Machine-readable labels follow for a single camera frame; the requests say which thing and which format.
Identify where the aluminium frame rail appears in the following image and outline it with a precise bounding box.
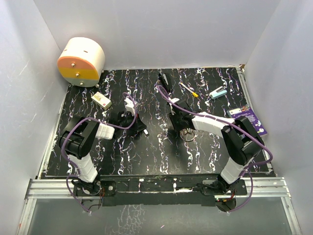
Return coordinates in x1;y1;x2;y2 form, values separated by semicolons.
17;178;103;235

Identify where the purple booklet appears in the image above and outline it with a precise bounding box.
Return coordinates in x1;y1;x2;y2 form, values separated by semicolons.
227;105;268;136

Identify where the metal keyring with clips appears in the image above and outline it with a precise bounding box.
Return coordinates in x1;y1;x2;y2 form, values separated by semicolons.
179;128;196;142

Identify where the white cylindrical drawer box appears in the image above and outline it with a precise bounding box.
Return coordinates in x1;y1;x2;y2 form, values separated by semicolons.
57;37;105;88

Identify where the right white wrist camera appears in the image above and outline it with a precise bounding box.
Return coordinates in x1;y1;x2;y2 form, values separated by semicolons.
169;98;179;103

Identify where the small cream card box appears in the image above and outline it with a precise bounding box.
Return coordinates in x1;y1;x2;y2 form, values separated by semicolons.
91;92;112;110

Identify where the black car key fob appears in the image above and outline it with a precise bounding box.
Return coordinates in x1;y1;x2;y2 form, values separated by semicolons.
143;129;149;136

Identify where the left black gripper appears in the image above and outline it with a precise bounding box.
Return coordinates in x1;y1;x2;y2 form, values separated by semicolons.
118;112;146;133

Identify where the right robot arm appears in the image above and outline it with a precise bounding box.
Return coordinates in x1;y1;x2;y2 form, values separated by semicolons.
169;98;264;194

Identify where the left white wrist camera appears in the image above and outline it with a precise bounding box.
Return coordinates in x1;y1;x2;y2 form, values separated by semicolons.
124;97;137;116

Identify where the light blue mini stapler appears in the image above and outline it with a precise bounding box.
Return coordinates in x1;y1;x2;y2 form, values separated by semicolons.
209;86;227;99

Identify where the black stapler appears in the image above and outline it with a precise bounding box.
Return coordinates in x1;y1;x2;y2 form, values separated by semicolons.
158;73;173;93

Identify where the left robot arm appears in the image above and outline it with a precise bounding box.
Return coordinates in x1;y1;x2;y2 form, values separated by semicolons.
59;111;149;195

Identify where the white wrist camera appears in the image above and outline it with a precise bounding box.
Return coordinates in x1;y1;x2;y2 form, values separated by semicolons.
124;97;137;116
169;98;179;103

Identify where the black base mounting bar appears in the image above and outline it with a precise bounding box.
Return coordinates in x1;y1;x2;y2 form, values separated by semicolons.
73;172;247;208

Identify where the white pen yellow tip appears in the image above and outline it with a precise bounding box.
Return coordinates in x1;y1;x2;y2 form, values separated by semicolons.
179;82;199;98

